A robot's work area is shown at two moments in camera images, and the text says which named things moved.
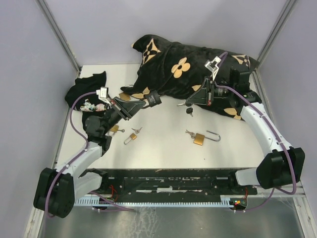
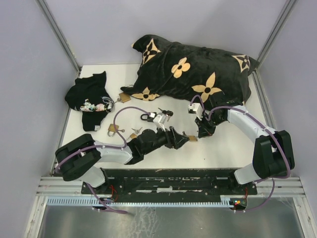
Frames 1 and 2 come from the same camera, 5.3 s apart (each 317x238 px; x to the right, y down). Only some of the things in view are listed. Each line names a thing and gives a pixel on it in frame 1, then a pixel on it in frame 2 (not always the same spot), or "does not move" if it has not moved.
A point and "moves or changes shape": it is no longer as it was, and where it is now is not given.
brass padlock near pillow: (125, 96) does not move
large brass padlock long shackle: (199, 139) moves or changes shape
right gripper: (202, 96) to (203, 130)
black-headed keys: (188, 110) to (168, 112)
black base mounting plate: (139, 182) does not move
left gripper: (120, 105) to (174, 140)
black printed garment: (90, 104) does not move
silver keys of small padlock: (137, 131) does not move
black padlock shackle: (153, 98) to (150, 117)
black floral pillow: (172, 70) does not move
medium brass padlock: (113, 130) does not move
